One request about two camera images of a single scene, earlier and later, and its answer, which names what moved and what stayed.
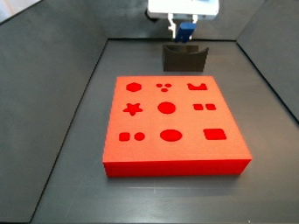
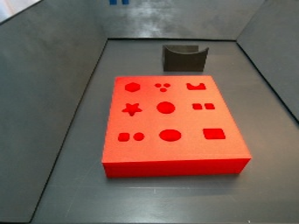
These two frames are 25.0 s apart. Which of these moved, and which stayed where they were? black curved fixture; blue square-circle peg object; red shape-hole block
Moved: blue square-circle peg object
Stayed: black curved fixture; red shape-hole block
